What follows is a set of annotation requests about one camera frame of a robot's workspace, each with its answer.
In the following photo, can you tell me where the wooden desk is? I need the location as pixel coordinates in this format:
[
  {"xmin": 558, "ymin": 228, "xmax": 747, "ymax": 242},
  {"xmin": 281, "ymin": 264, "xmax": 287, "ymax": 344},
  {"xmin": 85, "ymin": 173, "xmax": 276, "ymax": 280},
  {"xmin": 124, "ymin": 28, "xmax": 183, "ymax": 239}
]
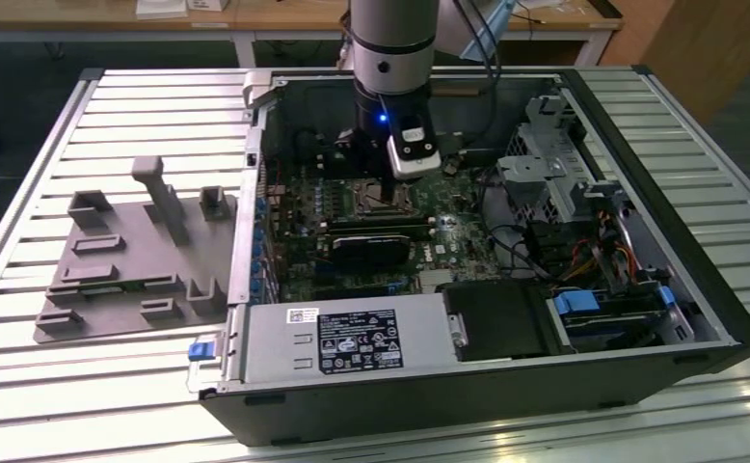
[{"xmin": 0, "ymin": 0, "xmax": 624, "ymax": 68}]

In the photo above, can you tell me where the black drive bay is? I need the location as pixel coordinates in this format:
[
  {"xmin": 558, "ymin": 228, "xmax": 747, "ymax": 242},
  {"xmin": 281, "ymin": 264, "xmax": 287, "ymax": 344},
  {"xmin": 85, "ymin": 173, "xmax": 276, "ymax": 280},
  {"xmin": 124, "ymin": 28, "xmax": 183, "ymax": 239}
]
[{"xmin": 442, "ymin": 281, "xmax": 572, "ymax": 364}]

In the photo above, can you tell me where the black RAM stick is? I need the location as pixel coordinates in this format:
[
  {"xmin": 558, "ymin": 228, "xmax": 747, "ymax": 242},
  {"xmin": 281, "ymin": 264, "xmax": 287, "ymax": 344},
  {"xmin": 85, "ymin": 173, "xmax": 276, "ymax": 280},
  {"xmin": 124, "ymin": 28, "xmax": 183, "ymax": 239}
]
[{"xmin": 328, "ymin": 216, "xmax": 428, "ymax": 227}]

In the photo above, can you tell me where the black hard disk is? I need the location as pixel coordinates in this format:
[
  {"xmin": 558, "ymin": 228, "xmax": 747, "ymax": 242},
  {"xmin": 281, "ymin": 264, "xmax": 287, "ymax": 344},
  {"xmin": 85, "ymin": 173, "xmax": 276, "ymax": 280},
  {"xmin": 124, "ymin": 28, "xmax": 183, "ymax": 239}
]
[{"xmin": 556, "ymin": 311, "xmax": 668, "ymax": 351}]

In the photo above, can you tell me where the wooden cabinet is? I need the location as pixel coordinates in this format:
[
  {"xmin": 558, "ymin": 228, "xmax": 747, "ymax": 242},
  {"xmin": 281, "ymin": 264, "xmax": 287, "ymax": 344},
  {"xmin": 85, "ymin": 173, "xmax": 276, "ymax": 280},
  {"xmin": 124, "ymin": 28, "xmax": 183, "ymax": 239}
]
[{"xmin": 595, "ymin": 0, "xmax": 750, "ymax": 125}]

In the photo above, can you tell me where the green RAM stick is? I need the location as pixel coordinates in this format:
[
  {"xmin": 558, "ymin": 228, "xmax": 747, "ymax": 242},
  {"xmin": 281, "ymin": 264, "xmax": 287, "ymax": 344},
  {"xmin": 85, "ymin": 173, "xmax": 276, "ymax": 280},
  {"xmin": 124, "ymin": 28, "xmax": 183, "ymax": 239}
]
[{"xmin": 75, "ymin": 283, "xmax": 155, "ymax": 295}]

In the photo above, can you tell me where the black PC case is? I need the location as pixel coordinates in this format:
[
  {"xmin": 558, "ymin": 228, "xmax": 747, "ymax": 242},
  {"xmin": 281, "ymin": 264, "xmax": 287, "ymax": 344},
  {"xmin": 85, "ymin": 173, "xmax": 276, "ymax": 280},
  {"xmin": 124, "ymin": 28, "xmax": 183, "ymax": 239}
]
[{"xmin": 196, "ymin": 67, "xmax": 750, "ymax": 448}]

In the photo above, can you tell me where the silver CPU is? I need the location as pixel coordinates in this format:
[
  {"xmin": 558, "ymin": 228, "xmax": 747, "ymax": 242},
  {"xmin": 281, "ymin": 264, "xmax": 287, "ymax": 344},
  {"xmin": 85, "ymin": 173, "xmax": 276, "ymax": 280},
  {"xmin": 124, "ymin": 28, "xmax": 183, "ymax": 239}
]
[{"xmin": 360, "ymin": 183, "xmax": 407, "ymax": 207}]

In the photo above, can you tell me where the grey parts rack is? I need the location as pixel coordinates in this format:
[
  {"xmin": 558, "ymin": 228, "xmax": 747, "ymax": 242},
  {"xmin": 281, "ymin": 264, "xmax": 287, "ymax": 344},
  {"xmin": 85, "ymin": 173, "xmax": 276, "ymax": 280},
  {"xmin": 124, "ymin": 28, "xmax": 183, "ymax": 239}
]
[{"xmin": 32, "ymin": 156, "xmax": 240, "ymax": 344}]

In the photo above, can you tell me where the black graphics card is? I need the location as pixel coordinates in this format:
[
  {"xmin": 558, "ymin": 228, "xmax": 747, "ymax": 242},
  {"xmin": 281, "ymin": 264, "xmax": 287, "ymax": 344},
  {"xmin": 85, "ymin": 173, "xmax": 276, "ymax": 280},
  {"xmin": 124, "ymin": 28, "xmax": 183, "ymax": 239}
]
[{"xmin": 324, "ymin": 232, "xmax": 412, "ymax": 267}]

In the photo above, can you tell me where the black CPU socket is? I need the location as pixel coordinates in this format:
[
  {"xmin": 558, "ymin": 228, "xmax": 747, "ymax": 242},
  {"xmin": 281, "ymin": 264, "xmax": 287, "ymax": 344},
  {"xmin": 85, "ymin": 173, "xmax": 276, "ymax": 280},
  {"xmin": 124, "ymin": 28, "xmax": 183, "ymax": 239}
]
[{"xmin": 346, "ymin": 177, "xmax": 419, "ymax": 217}]

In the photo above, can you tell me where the blue disk carrier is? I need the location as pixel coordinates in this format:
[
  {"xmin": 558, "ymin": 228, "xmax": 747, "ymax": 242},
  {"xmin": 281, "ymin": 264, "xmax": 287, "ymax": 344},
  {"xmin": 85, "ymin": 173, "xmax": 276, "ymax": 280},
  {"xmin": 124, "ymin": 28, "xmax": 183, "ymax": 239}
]
[{"xmin": 551, "ymin": 287, "xmax": 602, "ymax": 318}]

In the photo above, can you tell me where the large white box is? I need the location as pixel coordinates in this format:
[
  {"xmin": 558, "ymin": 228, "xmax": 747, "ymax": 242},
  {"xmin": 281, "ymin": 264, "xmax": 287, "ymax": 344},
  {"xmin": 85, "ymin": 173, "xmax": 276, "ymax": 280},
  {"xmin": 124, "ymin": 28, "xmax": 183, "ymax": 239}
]
[{"xmin": 133, "ymin": 0, "xmax": 191, "ymax": 21}]

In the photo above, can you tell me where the green motherboard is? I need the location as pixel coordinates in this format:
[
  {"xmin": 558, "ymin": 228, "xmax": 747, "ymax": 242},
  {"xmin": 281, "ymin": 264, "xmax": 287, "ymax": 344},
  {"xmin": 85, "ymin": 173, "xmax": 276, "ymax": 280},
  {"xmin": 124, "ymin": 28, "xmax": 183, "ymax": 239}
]
[{"xmin": 259, "ymin": 152, "xmax": 499, "ymax": 304}]

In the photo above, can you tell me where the metal socket cover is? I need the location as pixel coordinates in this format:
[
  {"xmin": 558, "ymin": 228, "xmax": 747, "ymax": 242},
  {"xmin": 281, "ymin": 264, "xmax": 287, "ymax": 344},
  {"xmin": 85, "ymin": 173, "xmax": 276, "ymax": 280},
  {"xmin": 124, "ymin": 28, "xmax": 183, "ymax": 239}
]
[{"xmin": 350, "ymin": 177, "xmax": 418, "ymax": 216}]

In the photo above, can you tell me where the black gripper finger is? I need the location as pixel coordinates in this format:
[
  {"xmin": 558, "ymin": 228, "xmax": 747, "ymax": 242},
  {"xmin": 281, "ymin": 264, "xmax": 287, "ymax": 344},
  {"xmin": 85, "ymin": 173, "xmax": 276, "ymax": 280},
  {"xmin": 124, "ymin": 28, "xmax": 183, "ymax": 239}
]
[{"xmin": 379, "ymin": 176, "xmax": 403, "ymax": 209}]

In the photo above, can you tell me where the grey power supply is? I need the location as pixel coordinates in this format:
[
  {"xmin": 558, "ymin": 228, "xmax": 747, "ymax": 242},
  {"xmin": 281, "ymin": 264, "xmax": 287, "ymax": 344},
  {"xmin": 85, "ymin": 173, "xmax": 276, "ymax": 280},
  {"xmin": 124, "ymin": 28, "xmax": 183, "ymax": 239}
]
[{"xmin": 243, "ymin": 297, "xmax": 460, "ymax": 385}]

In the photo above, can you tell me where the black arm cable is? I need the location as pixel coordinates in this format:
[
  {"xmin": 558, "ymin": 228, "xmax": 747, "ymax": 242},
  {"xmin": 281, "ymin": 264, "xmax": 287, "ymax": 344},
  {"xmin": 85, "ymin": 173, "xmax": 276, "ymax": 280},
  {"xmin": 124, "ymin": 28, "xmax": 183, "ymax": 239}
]
[{"xmin": 450, "ymin": 0, "xmax": 506, "ymax": 163}]

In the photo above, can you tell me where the black wire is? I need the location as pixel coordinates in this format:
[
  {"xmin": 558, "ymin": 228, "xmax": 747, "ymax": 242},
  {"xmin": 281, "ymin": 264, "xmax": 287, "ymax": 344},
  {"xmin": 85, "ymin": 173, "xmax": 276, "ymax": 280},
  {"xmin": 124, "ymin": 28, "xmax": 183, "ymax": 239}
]
[{"xmin": 483, "ymin": 224, "xmax": 554, "ymax": 282}]

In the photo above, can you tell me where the coloured wire bundle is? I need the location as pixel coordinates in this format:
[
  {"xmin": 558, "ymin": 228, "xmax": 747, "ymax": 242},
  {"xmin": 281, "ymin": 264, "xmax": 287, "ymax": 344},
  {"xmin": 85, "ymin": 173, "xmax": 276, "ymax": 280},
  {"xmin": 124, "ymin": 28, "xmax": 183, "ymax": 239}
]
[{"xmin": 566, "ymin": 235, "xmax": 643, "ymax": 288}]

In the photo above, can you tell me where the silver chipset heatsink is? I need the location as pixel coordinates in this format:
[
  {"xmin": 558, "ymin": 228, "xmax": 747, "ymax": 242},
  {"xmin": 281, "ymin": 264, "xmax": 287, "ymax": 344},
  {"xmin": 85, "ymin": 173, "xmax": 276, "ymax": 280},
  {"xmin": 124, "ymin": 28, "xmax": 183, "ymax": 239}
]
[{"xmin": 419, "ymin": 269, "xmax": 456, "ymax": 291}]

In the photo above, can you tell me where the grey metal drive cage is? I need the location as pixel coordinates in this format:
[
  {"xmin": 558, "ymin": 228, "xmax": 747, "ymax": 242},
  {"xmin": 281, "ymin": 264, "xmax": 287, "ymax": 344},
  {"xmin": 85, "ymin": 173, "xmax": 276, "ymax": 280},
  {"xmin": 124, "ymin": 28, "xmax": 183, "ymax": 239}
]
[{"xmin": 495, "ymin": 95, "xmax": 627, "ymax": 224}]

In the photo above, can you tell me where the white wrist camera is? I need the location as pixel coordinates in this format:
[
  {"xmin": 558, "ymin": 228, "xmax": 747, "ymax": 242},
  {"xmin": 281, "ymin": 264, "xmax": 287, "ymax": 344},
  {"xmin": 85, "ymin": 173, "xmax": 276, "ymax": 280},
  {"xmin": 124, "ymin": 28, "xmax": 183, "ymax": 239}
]
[{"xmin": 384, "ymin": 124, "xmax": 446, "ymax": 180}]

